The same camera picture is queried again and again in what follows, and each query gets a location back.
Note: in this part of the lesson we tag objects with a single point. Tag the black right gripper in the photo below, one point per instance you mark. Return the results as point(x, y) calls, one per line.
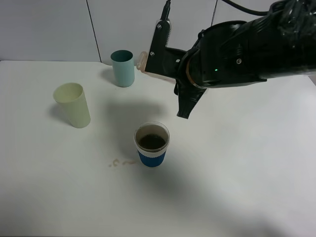
point(191, 69)

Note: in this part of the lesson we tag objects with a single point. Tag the clear plastic drink bottle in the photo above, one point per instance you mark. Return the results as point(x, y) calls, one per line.
point(142, 60)

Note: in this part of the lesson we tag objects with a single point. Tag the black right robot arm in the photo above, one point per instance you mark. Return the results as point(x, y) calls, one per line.
point(237, 53)

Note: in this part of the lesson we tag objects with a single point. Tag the blue sleeved clear cup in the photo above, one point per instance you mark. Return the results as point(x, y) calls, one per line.
point(151, 140)

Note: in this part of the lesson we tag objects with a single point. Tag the teal plastic cup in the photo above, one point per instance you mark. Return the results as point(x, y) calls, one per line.
point(123, 67)

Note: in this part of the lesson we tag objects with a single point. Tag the pale yellow plastic cup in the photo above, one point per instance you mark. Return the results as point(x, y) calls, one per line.
point(71, 98)

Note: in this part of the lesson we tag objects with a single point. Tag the brown spill stain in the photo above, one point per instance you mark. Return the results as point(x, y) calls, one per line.
point(117, 162)

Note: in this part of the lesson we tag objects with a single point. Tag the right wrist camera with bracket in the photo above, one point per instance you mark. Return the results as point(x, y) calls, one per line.
point(163, 60)

